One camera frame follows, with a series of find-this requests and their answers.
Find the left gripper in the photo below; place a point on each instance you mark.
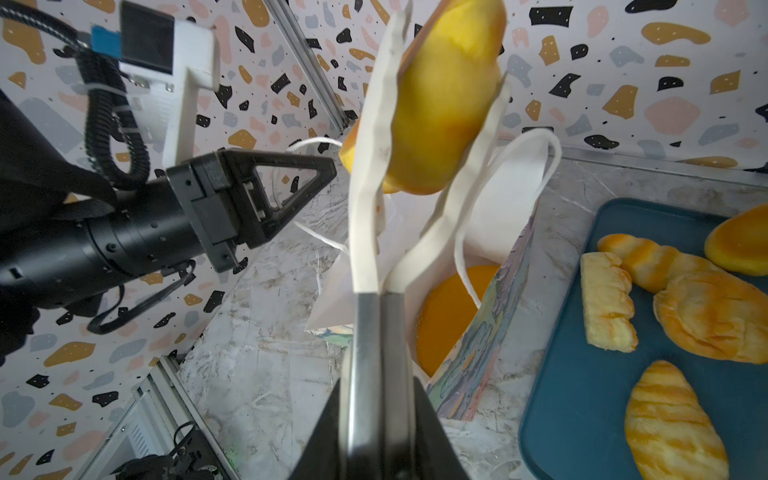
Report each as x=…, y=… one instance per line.
x=202, y=208

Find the striped croissant bread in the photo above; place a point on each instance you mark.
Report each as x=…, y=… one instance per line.
x=668, y=432

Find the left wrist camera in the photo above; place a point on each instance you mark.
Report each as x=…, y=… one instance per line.
x=170, y=60

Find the teal tray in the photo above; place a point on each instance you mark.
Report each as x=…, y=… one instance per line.
x=573, y=426

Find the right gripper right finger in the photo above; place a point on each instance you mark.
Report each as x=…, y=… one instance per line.
x=435, y=459

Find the twisted bread stick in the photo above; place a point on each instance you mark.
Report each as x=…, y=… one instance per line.
x=652, y=266

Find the small round bun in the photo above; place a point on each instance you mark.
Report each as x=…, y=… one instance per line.
x=740, y=243

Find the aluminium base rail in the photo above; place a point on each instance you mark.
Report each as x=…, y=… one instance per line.
x=159, y=435

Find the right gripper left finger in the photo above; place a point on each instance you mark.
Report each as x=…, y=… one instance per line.
x=324, y=454

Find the small yellow bread roll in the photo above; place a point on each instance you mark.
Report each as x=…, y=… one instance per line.
x=447, y=81

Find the round folded bun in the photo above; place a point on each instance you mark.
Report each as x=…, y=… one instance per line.
x=715, y=315

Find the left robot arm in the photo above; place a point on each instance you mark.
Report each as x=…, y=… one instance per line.
x=38, y=184

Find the cream tongs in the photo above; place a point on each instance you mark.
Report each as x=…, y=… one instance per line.
x=377, y=370

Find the floral paper bag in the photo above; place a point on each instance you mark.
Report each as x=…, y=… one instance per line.
x=498, y=232

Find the pale rectangular pastry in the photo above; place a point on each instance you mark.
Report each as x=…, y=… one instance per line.
x=607, y=306

